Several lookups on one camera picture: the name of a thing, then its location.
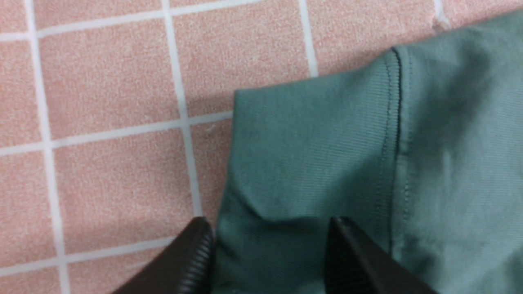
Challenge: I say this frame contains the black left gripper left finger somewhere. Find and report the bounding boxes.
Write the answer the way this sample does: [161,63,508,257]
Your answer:
[114,216,214,294]

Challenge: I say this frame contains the green long sleeve shirt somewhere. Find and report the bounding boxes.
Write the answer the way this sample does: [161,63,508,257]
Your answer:
[212,11,523,294]

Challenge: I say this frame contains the pink grid tablecloth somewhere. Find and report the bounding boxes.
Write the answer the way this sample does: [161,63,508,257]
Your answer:
[0,0,522,294]

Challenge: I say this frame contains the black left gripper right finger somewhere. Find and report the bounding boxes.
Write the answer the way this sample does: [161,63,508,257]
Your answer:
[325,216,435,294]

